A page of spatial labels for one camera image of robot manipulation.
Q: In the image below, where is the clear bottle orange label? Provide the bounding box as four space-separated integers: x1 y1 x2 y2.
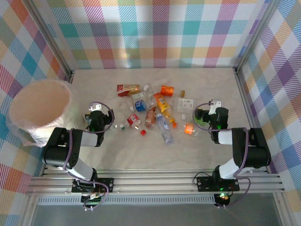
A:
178 121 200 137

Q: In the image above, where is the clear bottle red label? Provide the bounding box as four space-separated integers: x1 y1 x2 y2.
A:
127 113 142 129

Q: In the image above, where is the clear bottle blue label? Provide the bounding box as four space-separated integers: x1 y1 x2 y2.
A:
130 99 151 113

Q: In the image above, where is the long water bottle blue label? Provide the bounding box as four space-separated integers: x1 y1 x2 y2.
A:
155 113 175 145

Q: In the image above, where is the crushed orange can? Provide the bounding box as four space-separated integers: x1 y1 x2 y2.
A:
160 85 175 97

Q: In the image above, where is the orange juice bottle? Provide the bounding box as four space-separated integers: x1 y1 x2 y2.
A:
153 92 177 125

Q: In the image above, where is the clear unlabelled plastic bottle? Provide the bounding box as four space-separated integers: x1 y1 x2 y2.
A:
149 79 169 89

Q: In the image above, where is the white waste bin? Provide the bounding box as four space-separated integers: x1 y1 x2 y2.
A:
8 79 72 148

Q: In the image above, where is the clear plastic bin liner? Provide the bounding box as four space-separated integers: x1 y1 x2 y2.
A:
5 80 82 148

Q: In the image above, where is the red gold drink carton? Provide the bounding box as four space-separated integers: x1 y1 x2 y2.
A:
117 84 141 98

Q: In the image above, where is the black controller board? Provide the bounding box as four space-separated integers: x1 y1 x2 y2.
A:
214 192 233 210

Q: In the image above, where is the green circuit board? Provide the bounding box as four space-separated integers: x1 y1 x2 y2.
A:
80 192 105 211

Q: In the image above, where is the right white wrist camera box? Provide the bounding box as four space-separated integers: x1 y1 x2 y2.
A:
208 98 222 115

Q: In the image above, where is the aluminium table side rail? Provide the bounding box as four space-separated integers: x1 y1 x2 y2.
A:
39 163 50 177
234 68 271 174

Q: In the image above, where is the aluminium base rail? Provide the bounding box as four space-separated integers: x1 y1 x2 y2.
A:
26 168 285 196

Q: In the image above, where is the aluminium frame post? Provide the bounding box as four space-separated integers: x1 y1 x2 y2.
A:
234 0 282 74
27 0 75 83

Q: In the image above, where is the grey slotted cable duct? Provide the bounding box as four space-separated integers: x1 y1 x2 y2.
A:
37 196 216 206

